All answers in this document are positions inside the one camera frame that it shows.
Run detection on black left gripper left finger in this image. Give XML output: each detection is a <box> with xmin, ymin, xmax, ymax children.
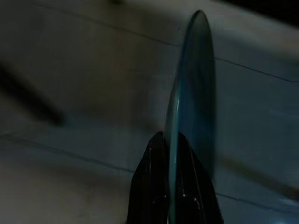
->
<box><xmin>127</xmin><ymin>131</ymin><xmax>171</xmax><ymax>224</ymax></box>

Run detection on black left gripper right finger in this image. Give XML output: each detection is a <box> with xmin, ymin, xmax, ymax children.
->
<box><xmin>174</xmin><ymin>132</ymin><xmax>225</xmax><ymax>224</ymax></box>

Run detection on light blue plate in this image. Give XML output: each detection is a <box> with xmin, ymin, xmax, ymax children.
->
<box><xmin>164</xmin><ymin>9</ymin><xmax>217</xmax><ymax>224</ymax></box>

